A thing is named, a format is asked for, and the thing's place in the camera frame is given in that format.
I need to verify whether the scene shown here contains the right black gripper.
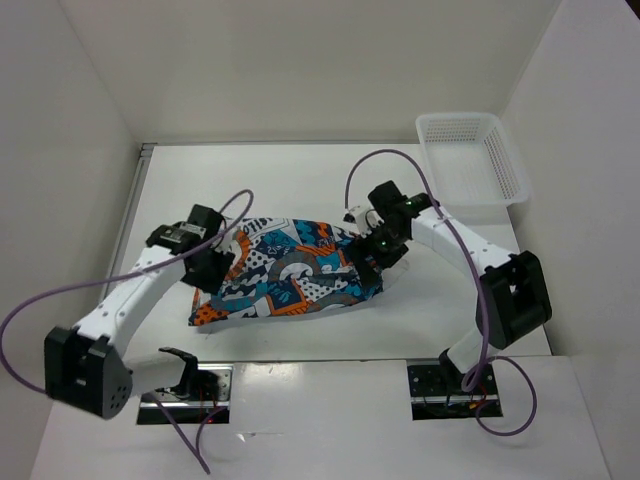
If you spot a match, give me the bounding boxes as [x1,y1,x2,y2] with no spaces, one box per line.
[345,219,410,286]

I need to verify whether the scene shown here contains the colourful patterned shorts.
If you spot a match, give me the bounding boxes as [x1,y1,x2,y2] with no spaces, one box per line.
[188,217,384,327]

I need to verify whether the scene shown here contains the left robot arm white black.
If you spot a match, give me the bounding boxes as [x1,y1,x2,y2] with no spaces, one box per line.
[44,205,234,420]

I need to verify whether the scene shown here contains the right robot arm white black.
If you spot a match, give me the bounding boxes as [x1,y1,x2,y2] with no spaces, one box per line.
[344,181,552,393]

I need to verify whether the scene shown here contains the white perforated plastic basket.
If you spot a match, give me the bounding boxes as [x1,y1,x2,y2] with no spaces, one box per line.
[415,112,530,207]

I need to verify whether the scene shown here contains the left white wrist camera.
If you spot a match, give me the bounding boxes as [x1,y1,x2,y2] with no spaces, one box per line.
[217,220,248,255]

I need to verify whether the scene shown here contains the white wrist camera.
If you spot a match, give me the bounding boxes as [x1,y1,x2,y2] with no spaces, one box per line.
[343,205,378,235]
[217,220,248,255]

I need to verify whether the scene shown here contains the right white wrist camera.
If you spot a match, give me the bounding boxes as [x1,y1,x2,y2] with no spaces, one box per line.
[343,205,378,235]

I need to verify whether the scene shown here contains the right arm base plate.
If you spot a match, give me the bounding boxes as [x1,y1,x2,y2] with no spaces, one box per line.
[406,359,503,421]

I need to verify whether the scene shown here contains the aluminium table edge rail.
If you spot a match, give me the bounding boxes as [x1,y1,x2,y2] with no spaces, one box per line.
[104,142,158,279]

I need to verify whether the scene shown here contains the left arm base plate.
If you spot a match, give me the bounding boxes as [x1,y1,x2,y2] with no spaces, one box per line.
[136,363,234,426]

